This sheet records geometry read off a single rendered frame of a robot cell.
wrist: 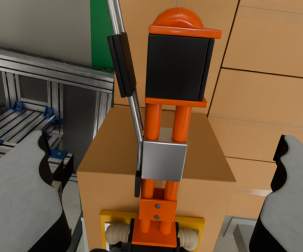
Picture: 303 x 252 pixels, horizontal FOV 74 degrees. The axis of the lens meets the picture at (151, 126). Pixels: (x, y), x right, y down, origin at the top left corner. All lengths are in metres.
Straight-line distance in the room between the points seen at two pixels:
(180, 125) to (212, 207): 0.37
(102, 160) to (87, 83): 0.71
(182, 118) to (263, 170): 0.90
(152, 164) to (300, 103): 0.80
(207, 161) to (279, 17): 0.54
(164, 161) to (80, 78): 0.98
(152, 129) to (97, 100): 0.97
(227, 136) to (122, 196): 0.57
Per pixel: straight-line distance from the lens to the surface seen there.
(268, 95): 0.93
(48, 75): 1.29
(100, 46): 1.38
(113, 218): 0.61
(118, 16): 0.26
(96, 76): 1.18
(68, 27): 1.43
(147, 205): 0.36
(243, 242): 2.26
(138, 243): 0.42
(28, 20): 1.53
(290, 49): 0.91
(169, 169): 0.30
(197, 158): 0.59
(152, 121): 0.27
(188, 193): 0.56
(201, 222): 0.62
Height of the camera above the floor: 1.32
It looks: 61 degrees down
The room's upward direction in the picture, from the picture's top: 175 degrees counter-clockwise
